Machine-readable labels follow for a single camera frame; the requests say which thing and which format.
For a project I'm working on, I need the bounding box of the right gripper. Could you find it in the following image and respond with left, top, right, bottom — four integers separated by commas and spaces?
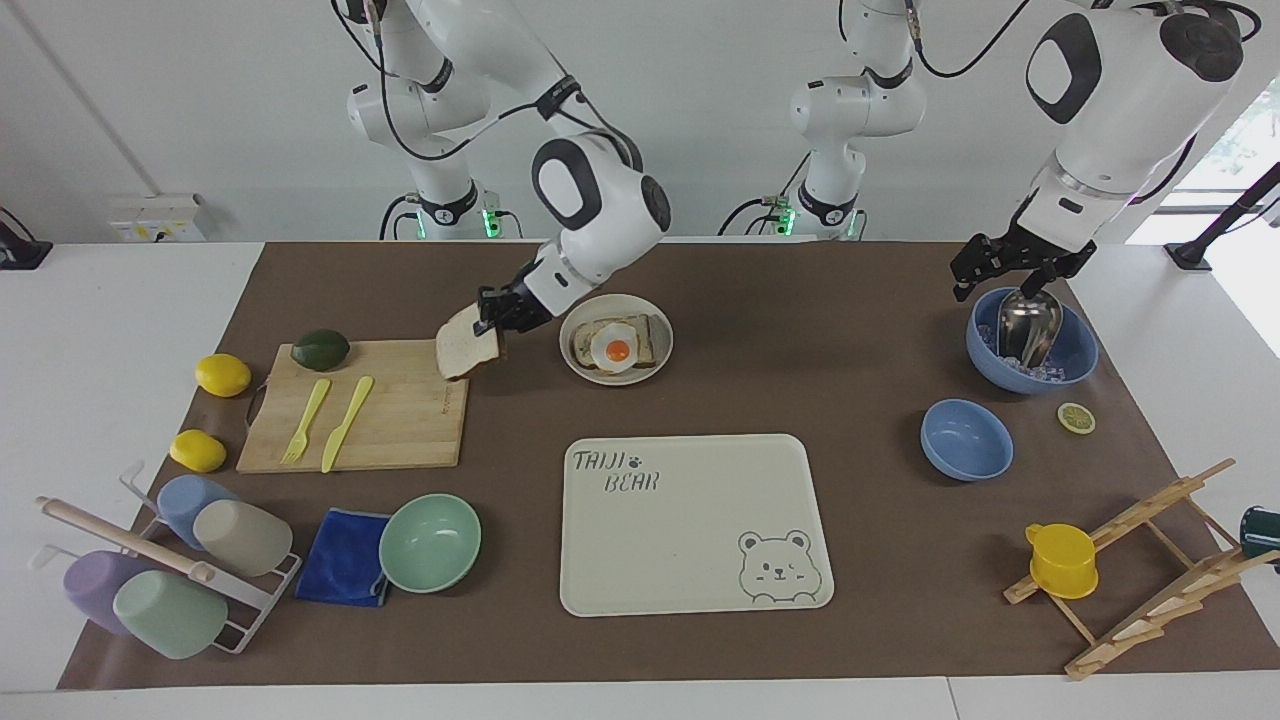
473, 282, 552, 338

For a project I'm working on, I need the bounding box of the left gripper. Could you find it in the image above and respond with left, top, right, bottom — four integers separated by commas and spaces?
949, 230, 1098, 303

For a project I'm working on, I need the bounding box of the white bread slice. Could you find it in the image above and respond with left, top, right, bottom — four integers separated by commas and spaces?
436, 302, 507, 382

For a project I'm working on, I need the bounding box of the silver metal scoop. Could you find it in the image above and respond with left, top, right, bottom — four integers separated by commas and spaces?
996, 287, 1065, 370

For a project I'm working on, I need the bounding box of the white round plate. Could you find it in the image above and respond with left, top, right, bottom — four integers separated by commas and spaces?
558, 292, 675, 387

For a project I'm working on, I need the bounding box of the large blue bowl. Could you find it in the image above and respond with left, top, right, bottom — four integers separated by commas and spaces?
964, 287, 1101, 396

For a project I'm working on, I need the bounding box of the fried egg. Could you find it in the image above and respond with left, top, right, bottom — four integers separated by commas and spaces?
589, 321, 647, 377

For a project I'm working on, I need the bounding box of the wooden cutting board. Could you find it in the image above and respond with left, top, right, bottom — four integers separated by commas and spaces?
236, 339, 470, 475

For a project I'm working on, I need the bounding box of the toasted bread slice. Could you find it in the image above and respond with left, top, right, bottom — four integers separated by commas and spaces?
569, 314, 659, 374

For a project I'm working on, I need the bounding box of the small blue bowl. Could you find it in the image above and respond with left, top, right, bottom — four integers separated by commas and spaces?
919, 397, 1016, 484

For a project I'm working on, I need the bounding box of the dark green avocado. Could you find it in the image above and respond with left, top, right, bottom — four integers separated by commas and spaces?
290, 328, 353, 373

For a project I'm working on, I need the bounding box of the yellow plastic knife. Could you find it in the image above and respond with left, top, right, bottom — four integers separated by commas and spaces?
320, 375, 376, 475

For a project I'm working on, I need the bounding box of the yellow plastic fork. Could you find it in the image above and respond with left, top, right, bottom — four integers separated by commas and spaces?
281, 377, 333, 467

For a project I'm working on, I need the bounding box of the black stand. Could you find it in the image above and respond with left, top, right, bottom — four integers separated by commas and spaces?
0, 204, 54, 272
1164, 160, 1280, 274

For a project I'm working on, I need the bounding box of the light green bowl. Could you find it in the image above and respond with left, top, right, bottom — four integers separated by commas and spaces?
377, 492, 484, 595

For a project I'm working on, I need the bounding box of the yellow lemon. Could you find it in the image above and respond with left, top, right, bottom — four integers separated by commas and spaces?
194, 352, 254, 399
168, 429, 229, 474

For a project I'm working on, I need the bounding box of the cream tray with bear print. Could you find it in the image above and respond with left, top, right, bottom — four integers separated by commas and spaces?
558, 432, 837, 619

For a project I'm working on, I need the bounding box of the yellow mug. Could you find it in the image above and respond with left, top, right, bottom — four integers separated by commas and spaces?
1024, 521, 1101, 602

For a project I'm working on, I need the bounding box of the blue cloth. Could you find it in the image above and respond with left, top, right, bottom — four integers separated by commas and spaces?
293, 507, 394, 609

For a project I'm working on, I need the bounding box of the beige cup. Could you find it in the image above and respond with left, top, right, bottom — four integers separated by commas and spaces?
191, 498, 295, 579

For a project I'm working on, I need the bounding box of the dark green mug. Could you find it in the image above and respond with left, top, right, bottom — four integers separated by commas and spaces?
1239, 504, 1280, 563

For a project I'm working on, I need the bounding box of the wooden folding rack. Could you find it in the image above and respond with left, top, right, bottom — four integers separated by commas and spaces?
1003, 457, 1280, 683

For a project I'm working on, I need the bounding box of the light blue cup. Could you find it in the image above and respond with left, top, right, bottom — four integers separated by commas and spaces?
156, 473, 242, 550

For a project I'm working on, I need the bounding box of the light green cup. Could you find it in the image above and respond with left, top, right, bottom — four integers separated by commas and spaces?
112, 569, 230, 662

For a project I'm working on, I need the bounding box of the purple cup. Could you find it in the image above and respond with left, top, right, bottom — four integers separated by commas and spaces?
62, 549, 153, 637

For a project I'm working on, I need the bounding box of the black cable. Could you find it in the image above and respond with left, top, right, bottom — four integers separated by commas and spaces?
717, 152, 813, 239
903, 0, 1033, 81
371, 55, 643, 167
378, 193, 419, 242

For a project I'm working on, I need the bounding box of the white wall socket box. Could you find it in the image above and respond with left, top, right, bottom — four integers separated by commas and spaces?
107, 192, 209, 245

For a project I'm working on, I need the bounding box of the white wire cup rack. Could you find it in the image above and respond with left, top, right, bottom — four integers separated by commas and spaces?
30, 459, 304, 657

